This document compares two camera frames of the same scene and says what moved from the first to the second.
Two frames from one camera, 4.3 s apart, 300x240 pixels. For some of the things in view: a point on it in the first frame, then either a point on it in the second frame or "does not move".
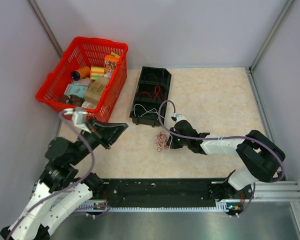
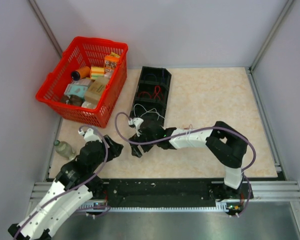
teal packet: [75, 89] does not move
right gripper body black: [177, 142] to [145, 138]
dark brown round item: [72, 99] does not move
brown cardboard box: [96, 89] does not move
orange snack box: [110, 63] does not move
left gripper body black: [92, 139] to [112, 151]
